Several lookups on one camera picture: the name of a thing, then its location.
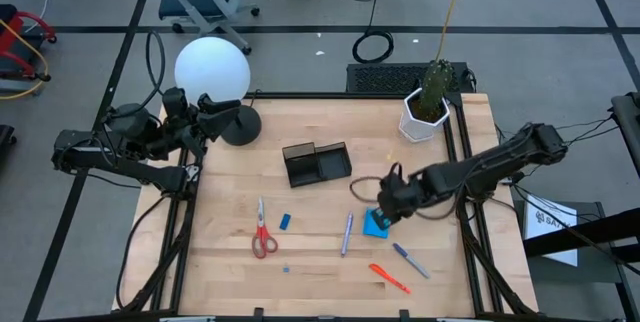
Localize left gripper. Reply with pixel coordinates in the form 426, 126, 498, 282
160, 86, 242, 160

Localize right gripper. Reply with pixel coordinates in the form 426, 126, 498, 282
373, 161, 426, 231

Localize purple silver pen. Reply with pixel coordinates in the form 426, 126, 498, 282
340, 211, 355, 259

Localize blue capped grey marker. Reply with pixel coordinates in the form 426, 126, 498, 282
391, 242, 432, 280

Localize orange marker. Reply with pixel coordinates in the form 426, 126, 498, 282
368, 262, 413, 295

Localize black mesh desk organizer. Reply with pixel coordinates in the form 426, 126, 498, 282
281, 141, 353, 189

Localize red handled scissors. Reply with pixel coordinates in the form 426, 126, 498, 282
251, 195, 279, 260

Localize blue sticky note pad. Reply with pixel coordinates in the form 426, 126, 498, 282
362, 206, 391, 240

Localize white globe table lamp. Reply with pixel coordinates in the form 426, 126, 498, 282
173, 36, 263, 147

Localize white hexagonal plant pot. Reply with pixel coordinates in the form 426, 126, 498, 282
398, 86, 451, 144

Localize green cactus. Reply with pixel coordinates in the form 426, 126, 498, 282
418, 59, 455, 118

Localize black perforated metal box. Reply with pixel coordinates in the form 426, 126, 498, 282
345, 61, 474, 96

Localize white paper sign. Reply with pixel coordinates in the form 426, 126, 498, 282
522, 194, 580, 268

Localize grey side table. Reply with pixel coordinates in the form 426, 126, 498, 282
512, 200, 640, 322

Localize red black cart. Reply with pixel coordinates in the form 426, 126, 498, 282
0, 4, 58, 96

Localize black metal beam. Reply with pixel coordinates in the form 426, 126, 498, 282
522, 206, 640, 259

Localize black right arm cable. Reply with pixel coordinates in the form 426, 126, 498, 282
348, 175, 469, 222

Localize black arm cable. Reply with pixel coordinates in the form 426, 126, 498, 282
348, 175, 469, 222
102, 30, 167, 123

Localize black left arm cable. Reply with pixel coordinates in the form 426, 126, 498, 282
102, 30, 167, 123

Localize black aluminium table frame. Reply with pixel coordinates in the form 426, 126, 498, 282
112, 90, 540, 322

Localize coiled black floor cable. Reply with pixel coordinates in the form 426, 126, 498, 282
351, 29, 395, 65

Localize yellow hose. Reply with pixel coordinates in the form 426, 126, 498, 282
0, 18, 50, 102

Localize thin black wires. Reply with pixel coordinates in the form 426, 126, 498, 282
494, 114, 621, 163

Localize yellow hanging cable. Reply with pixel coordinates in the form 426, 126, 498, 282
434, 0, 472, 63

